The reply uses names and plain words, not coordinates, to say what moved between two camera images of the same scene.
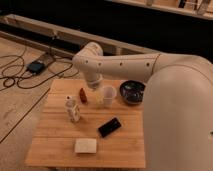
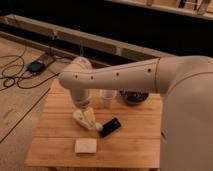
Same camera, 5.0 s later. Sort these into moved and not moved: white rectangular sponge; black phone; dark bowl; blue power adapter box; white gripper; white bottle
Moved: white bottle; white gripper
Not moved: dark bowl; white rectangular sponge; black phone; blue power adapter box
